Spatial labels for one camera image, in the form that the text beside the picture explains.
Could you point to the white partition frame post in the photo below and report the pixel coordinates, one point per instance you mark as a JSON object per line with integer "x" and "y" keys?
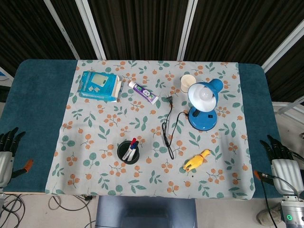
{"x": 91, "y": 28}
{"x": 61, "y": 28}
{"x": 187, "y": 26}
{"x": 282, "y": 50}

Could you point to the black cap marker pen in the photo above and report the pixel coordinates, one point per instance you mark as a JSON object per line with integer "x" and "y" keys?
{"x": 137, "y": 142}

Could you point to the white paper cup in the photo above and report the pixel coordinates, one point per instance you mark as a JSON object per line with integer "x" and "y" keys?
{"x": 186, "y": 83}

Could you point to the white worn shoe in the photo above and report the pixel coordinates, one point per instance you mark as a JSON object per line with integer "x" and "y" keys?
{"x": 268, "y": 215}

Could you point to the white metal frame rail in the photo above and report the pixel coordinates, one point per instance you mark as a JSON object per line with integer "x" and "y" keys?
{"x": 288, "y": 108}

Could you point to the red cap marker pen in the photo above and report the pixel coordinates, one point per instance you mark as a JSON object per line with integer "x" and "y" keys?
{"x": 134, "y": 139}

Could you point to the blue capped marker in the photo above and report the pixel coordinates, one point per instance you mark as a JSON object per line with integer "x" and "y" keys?
{"x": 134, "y": 144}

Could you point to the teal fabric table cover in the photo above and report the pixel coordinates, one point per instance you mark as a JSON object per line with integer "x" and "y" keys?
{"x": 35, "y": 95}

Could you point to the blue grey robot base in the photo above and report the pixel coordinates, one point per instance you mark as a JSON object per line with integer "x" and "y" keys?
{"x": 147, "y": 213}

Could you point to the floral fruit print tablecloth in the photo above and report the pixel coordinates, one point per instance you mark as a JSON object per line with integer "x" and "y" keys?
{"x": 147, "y": 123}

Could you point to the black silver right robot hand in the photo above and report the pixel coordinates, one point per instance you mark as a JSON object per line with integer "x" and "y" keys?
{"x": 285, "y": 173}

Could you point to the blue desk lamp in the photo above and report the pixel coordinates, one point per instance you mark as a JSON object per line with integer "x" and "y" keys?
{"x": 203, "y": 118}

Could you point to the yellow rubber chicken toy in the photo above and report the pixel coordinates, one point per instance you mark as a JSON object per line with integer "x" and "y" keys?
{"x": 196, "y": 161}

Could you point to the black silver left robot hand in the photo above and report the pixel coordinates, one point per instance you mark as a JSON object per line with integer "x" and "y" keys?
{"x": 6, "y": 164}

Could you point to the black mesh pen holder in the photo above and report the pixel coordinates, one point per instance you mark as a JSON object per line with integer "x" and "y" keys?
{"x": 121, "y": 152}

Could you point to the purple white toothpaste tube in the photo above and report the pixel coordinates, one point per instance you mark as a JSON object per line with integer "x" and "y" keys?
{"x": 142, "y": 92}

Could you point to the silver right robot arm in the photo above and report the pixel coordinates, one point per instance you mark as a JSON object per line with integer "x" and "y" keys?
{"x": 292, "y": 211}

